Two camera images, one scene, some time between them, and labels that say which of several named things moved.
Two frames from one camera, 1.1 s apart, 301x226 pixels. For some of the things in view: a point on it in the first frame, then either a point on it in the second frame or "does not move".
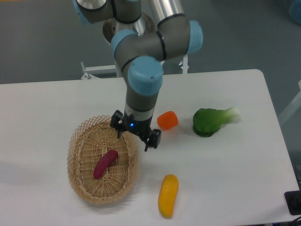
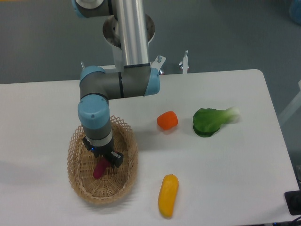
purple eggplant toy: x=105 y=162 does not move
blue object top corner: x=295 y=11 does not move
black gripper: x=138 y=127 → x=115 y=158
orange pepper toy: x=167 y=120 does not move
